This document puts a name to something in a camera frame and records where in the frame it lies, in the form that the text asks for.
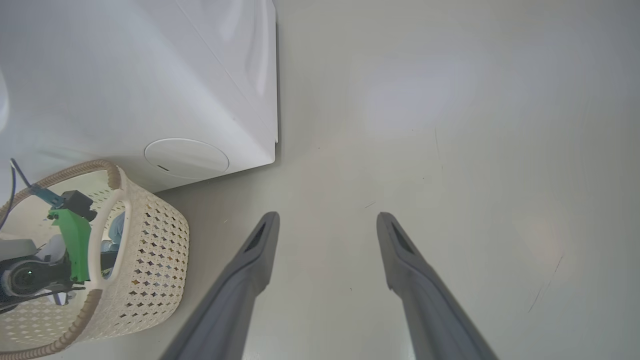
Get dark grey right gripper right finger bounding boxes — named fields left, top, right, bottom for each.
left=376, top=212, right=498, bottom=360

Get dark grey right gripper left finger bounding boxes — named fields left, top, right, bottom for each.
left=160, top=211, right=281, bottom=360

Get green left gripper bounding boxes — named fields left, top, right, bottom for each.
left=47, top=208, right=119, bottom=283

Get blue bear print clothes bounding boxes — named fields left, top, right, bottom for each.
left=102, top=212, right=126, bottom=253

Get cream perforated laundry basket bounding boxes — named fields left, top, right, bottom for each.
left=0, top=160, right=191, bottom=360

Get white washing machine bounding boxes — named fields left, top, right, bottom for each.
left=0, top=0, right=279, bottom=201

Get round white filter cover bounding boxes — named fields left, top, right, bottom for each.
left=144, top=138, right=230, bottom=180

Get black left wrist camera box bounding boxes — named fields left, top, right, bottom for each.
left=61, top=190, right=98, bottom=222

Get left camera cable teal plug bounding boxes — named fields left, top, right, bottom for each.
left=0, top=159, right=66, bottom=231

